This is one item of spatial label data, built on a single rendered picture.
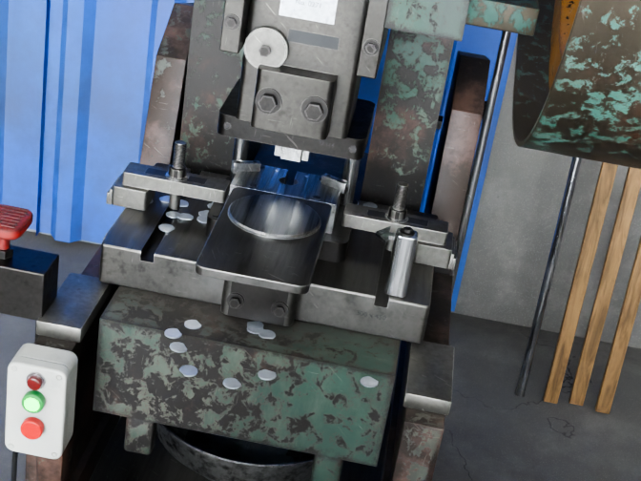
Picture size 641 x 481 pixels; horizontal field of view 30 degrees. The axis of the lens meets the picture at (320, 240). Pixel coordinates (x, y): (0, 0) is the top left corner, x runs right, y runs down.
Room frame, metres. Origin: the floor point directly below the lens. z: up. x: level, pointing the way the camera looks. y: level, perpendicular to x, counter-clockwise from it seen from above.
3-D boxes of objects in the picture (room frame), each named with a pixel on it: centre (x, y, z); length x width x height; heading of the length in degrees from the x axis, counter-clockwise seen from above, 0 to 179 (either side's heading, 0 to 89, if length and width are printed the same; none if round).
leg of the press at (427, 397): (1.68, -0.22, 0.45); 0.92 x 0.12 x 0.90; 177
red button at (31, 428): (1.22, 0.32, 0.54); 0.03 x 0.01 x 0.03; 87
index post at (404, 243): (1.42, -0.11, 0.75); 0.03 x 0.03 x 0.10; 87
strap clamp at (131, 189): (1.57, 0.23, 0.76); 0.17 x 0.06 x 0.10; 87
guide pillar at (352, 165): (1.61, -0.03, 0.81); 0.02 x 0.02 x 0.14
